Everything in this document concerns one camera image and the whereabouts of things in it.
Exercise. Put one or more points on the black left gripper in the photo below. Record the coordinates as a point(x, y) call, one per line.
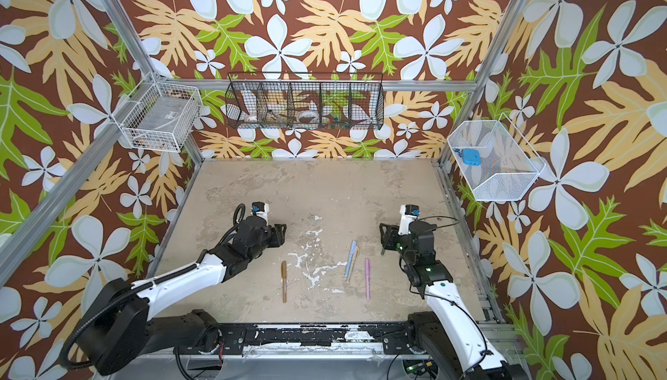
point(278, 234)

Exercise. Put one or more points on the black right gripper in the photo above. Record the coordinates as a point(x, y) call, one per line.
point(392, 237)

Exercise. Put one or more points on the pink pen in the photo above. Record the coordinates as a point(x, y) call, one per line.
point(367, 274)

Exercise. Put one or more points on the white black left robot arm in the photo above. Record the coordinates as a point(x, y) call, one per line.
point(124, 321)

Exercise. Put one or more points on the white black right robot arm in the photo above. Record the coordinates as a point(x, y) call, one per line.
point(447, 332)

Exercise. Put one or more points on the grey blue pen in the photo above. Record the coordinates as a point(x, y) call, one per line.
point(350, 259)

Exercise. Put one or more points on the blue object in basket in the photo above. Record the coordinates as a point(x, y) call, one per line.
point(470, 157)

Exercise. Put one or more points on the white mesh basket right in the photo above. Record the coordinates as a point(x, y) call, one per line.
point(510, 164)

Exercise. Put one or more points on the small green circuit board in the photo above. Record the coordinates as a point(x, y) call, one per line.
point(420, 369)

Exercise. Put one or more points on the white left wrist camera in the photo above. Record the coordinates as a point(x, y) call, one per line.
point(261, 210)

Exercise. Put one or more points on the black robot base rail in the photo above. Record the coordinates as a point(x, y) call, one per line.
point(312, 338)

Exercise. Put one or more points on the black wire basket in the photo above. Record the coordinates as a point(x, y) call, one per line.
point(310, 101)

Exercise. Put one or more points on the white wire basket left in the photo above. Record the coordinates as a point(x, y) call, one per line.
point(161, 116)

